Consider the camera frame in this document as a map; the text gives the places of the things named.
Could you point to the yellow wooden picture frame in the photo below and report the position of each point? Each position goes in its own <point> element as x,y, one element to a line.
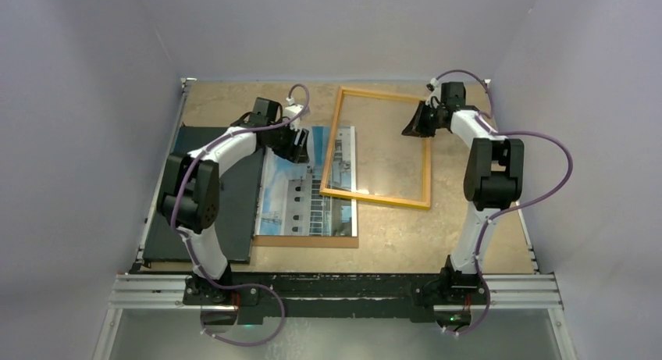
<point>382,145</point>

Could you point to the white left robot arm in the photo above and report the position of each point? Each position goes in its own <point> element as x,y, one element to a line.
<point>189,196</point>

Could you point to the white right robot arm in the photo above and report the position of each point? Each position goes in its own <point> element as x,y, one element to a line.
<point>493,180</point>

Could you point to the building and sky photo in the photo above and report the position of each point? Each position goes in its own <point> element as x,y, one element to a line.
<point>291,203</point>

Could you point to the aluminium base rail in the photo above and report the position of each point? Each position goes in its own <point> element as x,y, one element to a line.
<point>336,296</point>

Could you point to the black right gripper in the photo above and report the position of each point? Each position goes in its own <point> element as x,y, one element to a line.
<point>418,130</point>

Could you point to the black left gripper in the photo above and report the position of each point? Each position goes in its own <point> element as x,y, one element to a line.
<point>296,153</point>

